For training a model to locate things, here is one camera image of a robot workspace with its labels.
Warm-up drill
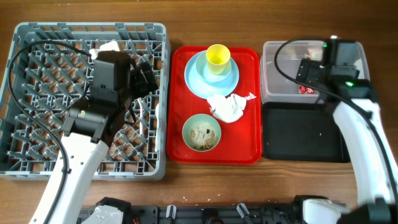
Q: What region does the yellow plastic cup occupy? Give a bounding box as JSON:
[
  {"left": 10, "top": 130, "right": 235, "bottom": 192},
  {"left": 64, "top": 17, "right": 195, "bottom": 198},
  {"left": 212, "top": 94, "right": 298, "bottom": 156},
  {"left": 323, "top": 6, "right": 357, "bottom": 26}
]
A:
[{"left": 205, "top": 44, "right": 231, "bottom": 75}]

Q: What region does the white napkin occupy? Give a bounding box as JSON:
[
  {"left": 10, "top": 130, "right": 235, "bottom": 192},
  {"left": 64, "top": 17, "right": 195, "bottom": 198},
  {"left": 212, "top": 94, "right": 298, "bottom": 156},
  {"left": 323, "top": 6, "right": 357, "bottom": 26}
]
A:
[{"left": 207, "top": 93, "right": 256, "bottom": 123}]

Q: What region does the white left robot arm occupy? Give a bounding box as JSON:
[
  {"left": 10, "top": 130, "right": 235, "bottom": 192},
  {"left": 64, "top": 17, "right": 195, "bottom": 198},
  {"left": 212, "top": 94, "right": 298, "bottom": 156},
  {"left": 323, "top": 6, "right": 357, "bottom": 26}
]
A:
[{"left": 31, "top": 60, "right": 169, "bottom": 223}]

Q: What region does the green bowl with food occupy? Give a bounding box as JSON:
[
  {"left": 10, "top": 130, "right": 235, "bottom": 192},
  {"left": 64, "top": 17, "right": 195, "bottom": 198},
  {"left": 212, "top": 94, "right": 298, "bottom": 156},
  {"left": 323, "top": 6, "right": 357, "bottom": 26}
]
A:
[{"left": 182, "top": 114, "right": 221, "bottom": 152}]

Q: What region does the clear plastic bin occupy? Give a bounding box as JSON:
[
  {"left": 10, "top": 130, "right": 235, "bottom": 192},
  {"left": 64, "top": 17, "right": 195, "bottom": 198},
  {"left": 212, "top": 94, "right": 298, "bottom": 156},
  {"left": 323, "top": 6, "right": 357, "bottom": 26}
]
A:
[{"left": 259, "top": 40, "right": 372, "bottom": 109}]

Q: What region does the red snack wrapper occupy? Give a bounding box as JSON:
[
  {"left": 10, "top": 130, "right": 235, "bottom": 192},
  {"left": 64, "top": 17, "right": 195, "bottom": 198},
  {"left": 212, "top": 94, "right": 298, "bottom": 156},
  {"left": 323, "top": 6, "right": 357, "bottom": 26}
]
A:
[{"left": 298, "top": 85, "right": 315, "bottom": 95}]

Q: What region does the white plastic spoon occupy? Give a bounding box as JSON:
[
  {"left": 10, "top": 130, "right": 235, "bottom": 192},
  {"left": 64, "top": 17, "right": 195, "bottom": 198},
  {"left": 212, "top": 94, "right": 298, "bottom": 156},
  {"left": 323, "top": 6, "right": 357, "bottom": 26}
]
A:
[{"left": 155, "top": 103, "right": 160, "bottom": 127}]

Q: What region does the grey dishwasher rack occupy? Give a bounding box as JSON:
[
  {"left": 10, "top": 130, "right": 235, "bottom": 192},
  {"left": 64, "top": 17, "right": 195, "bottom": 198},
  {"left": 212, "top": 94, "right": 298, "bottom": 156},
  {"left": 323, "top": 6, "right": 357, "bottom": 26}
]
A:
[{"left": 1, "top": 22, "right": 171, "bottom": 181}]

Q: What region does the black plastic tray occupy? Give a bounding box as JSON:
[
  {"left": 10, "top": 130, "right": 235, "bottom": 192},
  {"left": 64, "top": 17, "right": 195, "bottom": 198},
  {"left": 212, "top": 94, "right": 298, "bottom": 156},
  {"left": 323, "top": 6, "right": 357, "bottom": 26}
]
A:
[{"left": 262, "top": 102, "right": 350, "bottom": 163}]

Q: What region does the light blue plate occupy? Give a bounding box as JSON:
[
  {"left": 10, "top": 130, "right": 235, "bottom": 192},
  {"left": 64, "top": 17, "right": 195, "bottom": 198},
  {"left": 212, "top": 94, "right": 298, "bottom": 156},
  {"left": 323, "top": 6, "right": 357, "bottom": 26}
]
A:
[{"left": 184, "top": 50, "right": 239, "bottom": 100}]

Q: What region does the red plastic tray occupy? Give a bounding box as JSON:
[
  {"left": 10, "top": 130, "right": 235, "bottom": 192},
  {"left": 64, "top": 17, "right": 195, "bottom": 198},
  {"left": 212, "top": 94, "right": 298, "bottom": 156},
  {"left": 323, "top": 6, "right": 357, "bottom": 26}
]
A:
[{"left": 166, "top": 46, "right": 262, "bottom": 165}]

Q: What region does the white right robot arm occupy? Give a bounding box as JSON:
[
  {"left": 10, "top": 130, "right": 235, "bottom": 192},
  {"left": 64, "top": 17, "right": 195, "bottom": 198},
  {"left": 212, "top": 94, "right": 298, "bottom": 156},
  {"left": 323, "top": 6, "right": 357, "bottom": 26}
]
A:
[{"left": 295, "top": 58, "right": 397, "bottom": 223}]

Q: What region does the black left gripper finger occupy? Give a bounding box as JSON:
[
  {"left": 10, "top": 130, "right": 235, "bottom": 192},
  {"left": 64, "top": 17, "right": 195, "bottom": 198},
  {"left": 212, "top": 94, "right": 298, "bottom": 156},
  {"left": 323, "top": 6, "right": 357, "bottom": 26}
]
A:
[
  {"left": 139, "top": 62, "right": 159, "bottom": 93},
  {"left": 129, "top": 68, "right": 146, "bottom": 98}
]

